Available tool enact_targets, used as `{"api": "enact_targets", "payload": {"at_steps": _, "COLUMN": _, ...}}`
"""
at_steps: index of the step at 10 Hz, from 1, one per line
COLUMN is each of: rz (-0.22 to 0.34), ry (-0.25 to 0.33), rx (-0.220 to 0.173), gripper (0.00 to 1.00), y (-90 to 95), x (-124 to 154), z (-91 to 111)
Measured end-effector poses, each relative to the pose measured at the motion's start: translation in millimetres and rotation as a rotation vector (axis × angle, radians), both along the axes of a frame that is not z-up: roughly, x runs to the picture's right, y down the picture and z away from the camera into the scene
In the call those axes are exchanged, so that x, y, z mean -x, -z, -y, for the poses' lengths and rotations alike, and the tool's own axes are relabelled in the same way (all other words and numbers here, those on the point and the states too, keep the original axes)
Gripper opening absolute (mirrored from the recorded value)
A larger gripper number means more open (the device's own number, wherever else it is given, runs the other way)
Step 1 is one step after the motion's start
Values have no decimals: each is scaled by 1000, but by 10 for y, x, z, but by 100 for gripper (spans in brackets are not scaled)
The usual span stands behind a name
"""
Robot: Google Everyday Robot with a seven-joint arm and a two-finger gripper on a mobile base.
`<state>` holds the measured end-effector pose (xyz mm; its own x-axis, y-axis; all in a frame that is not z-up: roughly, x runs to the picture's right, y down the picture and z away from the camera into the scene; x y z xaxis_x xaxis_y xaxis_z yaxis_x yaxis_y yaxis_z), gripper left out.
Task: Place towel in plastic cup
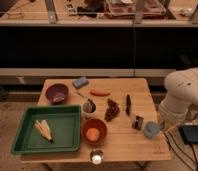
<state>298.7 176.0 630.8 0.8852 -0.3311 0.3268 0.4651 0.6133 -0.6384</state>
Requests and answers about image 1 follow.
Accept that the orange bowl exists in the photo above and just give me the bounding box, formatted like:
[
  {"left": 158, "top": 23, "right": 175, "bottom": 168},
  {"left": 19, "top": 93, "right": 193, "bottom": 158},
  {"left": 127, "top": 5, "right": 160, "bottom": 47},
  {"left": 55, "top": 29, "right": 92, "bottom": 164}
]
[{"left": 81, "top": 119, "right": 107, "bottom": 145}]

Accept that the black power box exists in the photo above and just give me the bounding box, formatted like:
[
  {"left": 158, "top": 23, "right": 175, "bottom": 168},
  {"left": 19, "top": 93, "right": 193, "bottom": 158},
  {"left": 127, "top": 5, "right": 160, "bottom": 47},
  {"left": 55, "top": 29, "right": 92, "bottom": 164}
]
[{"left": 179, "top": 125, "right": 198, "bottom": 144}]

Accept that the green plastic tray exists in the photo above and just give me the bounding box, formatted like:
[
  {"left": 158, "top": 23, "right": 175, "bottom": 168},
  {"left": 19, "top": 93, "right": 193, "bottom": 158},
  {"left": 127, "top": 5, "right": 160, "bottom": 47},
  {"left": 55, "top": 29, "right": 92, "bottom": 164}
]
[{"left": 11, "top": 105, "right": 81, "bottom": 154}]

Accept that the purple bowl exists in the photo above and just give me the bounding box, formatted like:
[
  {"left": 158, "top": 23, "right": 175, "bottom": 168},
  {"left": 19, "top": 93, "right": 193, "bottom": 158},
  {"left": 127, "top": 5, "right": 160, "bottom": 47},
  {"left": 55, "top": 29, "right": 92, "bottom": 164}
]
[{"left": 45, "top": 84, "right": 69, "bottom": 104}]

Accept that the wooden table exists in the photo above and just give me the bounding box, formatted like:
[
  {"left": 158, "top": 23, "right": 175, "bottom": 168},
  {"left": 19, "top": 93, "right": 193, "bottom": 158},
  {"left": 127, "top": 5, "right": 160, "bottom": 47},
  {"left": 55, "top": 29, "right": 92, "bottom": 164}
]
[{"left": 21, "top": 78, "right": 171, "bottom": 163}]

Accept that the orange ball in bowl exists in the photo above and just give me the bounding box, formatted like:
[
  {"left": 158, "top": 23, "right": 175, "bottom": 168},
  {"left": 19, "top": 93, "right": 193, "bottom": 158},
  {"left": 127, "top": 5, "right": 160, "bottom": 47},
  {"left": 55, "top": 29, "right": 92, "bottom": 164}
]
[{"left": 86, "top": 128, "right": 100, "bottom": 142}]

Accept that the toy corn cob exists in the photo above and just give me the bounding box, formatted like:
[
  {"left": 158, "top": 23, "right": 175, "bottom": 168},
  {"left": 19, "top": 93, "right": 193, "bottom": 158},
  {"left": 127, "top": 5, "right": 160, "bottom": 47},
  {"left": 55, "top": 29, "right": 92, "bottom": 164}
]
[{"left": 34, "top": 120, "right": 53, "bottom": 143}]

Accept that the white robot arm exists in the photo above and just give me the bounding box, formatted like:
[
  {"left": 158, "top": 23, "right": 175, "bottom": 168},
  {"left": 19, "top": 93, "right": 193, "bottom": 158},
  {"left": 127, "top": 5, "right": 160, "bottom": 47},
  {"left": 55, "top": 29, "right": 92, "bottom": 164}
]
[{"left": 158, "top": 68, "right": 198, "bottom": 129}]

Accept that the toy grape bunch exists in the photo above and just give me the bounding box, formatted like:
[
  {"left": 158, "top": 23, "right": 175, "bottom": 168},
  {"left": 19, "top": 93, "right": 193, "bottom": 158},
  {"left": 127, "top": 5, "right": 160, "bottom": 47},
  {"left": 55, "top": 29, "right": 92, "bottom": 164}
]
[{"left": 105, "top": 99, "right": 120, "bottom": 122}]

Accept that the toy carrot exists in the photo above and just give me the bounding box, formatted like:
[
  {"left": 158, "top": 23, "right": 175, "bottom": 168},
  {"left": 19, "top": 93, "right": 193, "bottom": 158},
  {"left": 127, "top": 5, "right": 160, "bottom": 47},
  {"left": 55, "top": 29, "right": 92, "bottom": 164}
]
[{"left": 90, "top": 89, "right": 110, "bottom": 96}]

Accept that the blue sponge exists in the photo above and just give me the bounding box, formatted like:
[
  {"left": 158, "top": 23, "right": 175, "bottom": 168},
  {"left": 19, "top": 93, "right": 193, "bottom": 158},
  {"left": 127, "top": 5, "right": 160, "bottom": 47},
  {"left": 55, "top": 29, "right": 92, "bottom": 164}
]
[{"left": 72, "top": 77, "right": 89, "bottom": 89}]

